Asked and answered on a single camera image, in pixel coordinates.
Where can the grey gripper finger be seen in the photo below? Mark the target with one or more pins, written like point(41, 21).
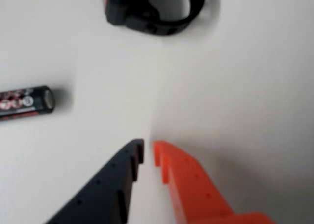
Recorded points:
point(103, 189)

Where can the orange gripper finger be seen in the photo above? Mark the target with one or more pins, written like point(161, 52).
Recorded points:
point(196, 192)

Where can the black AAA battery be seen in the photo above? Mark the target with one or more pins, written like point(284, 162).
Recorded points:
point(24, 104)

